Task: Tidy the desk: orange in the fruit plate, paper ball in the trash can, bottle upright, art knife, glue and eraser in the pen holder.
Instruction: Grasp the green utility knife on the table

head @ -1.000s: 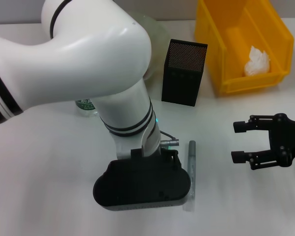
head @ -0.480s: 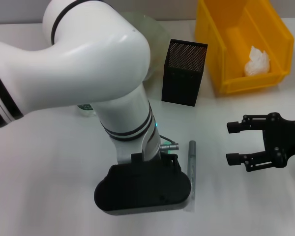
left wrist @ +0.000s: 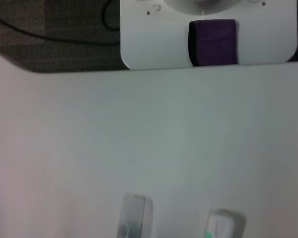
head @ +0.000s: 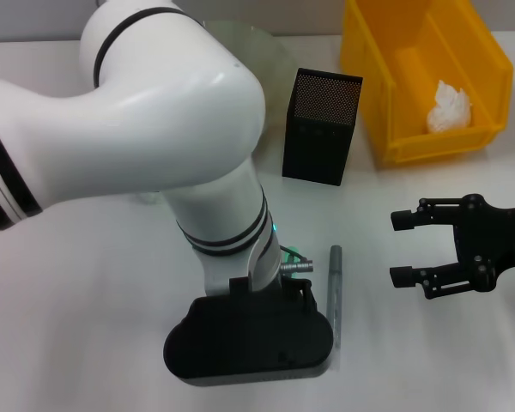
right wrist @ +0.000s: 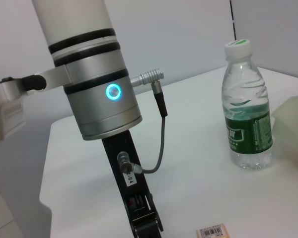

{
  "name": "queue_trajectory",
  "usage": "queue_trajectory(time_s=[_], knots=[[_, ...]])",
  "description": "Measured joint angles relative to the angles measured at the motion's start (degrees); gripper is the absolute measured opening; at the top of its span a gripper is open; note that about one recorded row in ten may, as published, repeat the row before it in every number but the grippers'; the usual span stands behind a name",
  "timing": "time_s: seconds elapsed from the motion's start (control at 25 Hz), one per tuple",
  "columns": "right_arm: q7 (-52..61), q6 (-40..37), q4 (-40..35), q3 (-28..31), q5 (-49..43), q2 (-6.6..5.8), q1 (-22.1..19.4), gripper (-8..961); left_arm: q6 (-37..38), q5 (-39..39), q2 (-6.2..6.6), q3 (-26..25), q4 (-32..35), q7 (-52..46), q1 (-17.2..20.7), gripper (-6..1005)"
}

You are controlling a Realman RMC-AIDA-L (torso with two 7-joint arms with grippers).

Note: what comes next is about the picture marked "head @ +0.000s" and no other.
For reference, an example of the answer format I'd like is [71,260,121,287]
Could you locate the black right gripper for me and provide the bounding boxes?
[389,193,515,301]

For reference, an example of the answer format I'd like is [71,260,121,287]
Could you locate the black mesh pen holder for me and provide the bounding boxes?
[282,67,365,187]

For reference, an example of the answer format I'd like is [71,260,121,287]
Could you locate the white paper ball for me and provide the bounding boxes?
[426,79,474,135]

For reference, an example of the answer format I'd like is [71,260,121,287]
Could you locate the grey marker pen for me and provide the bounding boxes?
[321,244,344,372]

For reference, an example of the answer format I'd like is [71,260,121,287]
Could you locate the green wavy glass fruit bowl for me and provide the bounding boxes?
[201,19,300,134]

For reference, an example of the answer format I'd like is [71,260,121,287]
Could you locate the yellow plastic storage bin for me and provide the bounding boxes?
[339,0,515,167]

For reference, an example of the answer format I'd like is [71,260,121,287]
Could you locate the left arm cable with plug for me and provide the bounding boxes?
[278,246,318,275]

